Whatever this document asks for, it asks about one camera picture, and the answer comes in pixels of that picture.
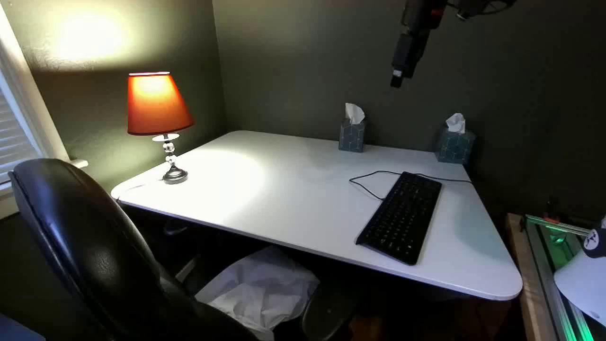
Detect wooden side frame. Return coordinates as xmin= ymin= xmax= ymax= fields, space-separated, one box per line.
xmin=504 ymin=212 xmax=559 ymax=341

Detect black leather office chair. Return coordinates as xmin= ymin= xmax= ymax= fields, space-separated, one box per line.
xmin=8 ymin=158 xmax=258 ymax=341

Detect white plastic trash bag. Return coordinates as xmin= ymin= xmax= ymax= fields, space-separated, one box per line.
xmin=194 ymin=245 xmax=322 ymax=341

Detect black trash bin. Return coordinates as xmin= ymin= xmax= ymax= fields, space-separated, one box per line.
xmin=298 ymin=281 xmax=360 ymax=341

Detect small teal tissue box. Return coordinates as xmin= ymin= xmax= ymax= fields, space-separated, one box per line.
xmin=338 ymin=101 xmax=368 ymax=154

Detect metal rail with green light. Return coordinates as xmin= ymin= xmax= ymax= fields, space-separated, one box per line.
xmin=521 ymin=212 xmax=597 ymax=341

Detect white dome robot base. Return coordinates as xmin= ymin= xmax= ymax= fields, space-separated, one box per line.
xmin=553 ymin=247 xmax=606 ymax=328

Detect black keyboard cable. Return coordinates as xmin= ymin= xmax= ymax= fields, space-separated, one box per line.
xmin=347 ymin=167 xmax=474 ymax=205

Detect orange shade table lamp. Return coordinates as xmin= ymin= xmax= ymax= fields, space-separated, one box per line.
xmin=125 ymin=70 xmax=196 ymax=186

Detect large teal tissue box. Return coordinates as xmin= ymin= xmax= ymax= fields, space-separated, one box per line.
xmin=434 ymin=112 xmax=478 ymax=167

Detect black computer keyboard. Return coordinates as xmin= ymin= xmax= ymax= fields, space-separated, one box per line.
xmin=355 ymin=171 xmax=444 ymax=267

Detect black cap with white logo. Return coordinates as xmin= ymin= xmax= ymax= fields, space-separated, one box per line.
xmin=580 ymin=216 xmax=606 ymax=260

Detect white window blind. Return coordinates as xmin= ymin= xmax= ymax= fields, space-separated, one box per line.
xmin=0 ymin=63 xmax=46 ymax=192

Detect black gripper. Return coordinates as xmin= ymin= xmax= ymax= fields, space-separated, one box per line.
xmin=389 ymin=0 xmax=447 ymax=89

